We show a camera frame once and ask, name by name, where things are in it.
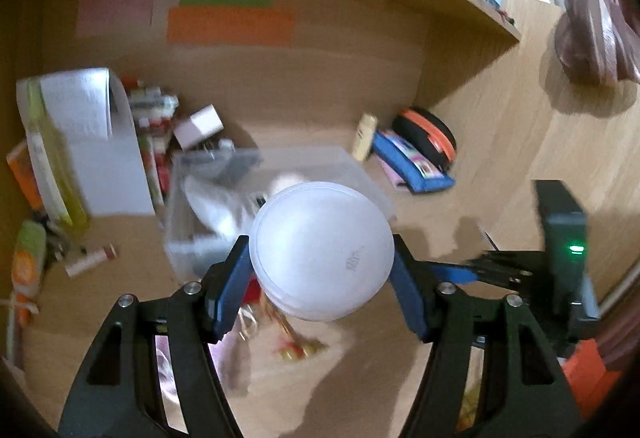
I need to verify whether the orange green tube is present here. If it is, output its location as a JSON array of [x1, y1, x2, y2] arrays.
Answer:
[[11, 221, 47, 303]]

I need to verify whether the cream small tube bottle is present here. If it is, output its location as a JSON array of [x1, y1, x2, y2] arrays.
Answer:
[[350, 113, 378, 162]]

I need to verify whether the orange sticky note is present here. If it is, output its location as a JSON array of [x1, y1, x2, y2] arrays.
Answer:
[[166, 6, 296, 46]]

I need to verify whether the blue patchwork pouch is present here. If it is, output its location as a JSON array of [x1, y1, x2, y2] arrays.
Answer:
[[372, 131, 456, 195]]

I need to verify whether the orange sleeve forearm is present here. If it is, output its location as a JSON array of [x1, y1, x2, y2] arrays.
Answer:
[[562, 337, 626, 421]]

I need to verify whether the pink sticky note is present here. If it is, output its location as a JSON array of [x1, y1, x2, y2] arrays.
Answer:
[[75, 0, 153, 39]]

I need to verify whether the orange booklet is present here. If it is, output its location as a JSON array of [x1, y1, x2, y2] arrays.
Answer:
[[6, 139, 44, 212]]

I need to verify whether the stack of books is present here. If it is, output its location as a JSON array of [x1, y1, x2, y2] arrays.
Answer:
[[120, 76, 179, 207]]

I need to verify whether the red gold tassel ornament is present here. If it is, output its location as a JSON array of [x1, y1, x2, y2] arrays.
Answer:
[[238, 277, 326, 362]]

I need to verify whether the yellow green tall bottle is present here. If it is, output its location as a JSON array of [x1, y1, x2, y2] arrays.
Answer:
[[26, 79, 89, 237]]

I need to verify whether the white lip balm stick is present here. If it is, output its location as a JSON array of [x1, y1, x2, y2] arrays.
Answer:
[[65, 244, 118, 278]]

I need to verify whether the clear plastic storage bin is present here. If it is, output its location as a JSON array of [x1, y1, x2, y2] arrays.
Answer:
[[164, 146, 396, 283]]

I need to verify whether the small white pink box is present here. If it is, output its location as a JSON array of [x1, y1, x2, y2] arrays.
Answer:
[[174, 105, 224, 150]]

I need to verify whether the white plastic bag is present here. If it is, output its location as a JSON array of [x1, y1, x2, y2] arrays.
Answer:
[[182, 175, 258, 242]]

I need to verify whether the black orange zipper case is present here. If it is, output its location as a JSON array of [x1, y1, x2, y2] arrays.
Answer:
[[392, 107, 457, 173]]

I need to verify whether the round cream jar purple label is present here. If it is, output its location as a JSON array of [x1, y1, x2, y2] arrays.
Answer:
[[248, 181, 395, 322]]

